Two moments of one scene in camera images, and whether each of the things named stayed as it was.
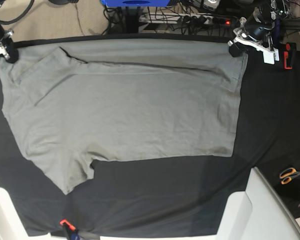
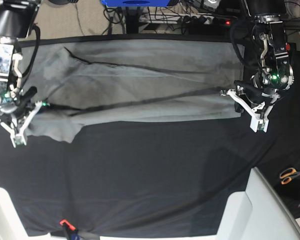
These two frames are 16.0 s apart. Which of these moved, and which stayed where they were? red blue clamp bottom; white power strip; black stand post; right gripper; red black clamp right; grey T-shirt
Moved: grey T-shirt; right gripper
Stayed: black stand post; red black clamp right; white power strip; red blue clamp bottom
